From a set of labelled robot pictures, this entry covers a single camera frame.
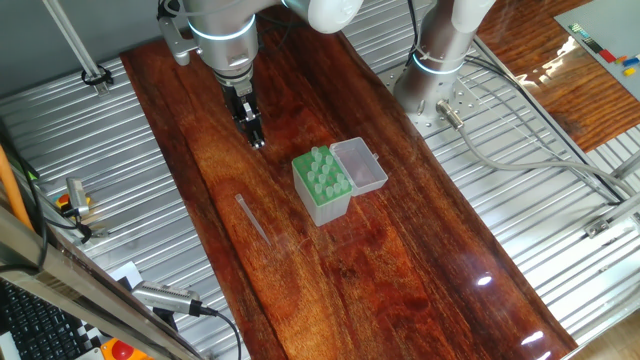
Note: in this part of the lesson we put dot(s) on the black camera stand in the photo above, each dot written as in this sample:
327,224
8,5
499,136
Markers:
165,320

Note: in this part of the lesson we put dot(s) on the metal camera foot bracket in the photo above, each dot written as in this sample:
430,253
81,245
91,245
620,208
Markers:
97,232

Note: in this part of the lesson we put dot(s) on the glossy long wooden board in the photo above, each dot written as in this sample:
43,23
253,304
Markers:
375,280

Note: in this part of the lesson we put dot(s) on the aluminium camera pole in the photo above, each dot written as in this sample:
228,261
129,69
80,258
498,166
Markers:
73,40

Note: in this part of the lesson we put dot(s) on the aluminium strut with bracket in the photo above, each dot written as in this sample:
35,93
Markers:
597,227

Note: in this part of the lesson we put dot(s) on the short wooden board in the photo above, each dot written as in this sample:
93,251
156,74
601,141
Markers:
550,75

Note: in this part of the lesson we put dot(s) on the black keyboard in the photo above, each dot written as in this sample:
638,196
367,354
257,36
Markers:
35,325

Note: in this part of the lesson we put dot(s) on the multicolour brick strip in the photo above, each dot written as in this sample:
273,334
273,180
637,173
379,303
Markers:
579,30

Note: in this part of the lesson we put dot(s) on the small silver depth camera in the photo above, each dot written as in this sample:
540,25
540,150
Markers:
77,194

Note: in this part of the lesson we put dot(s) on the silver ribbed depth camera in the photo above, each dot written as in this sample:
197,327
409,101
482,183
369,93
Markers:
165,297

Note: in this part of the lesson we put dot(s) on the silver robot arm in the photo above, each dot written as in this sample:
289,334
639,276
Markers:
225,30

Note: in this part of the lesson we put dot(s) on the orange tube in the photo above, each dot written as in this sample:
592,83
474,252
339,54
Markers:
12,190

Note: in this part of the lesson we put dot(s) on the red building brick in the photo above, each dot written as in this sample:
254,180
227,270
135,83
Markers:
607,55

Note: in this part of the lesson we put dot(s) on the shiny metal frame bar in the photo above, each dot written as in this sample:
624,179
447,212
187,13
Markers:
75,287

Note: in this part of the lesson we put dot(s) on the blue building brick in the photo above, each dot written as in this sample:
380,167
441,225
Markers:
631,62

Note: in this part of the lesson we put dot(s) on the grey building brick baseplate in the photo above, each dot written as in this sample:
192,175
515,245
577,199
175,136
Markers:
610,25

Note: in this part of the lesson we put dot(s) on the yellow building brick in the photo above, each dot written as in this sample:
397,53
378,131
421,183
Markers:
629,71

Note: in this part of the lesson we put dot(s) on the clear plastic box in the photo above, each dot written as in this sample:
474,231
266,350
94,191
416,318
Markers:
360,167

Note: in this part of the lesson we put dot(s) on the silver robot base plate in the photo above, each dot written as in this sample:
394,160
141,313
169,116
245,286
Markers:
466,99

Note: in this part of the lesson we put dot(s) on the black brick strip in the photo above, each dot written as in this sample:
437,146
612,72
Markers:
593,45

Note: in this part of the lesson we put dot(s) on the small orange building brick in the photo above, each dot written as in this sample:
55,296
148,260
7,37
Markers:
620,60

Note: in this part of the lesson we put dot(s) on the wrist camera with silver bracket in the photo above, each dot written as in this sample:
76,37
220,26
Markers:
177,45

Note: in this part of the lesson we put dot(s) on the orange emergency stop box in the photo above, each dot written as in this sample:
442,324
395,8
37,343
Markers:
122,351

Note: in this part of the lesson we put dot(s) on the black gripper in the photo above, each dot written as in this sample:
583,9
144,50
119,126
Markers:
236,97

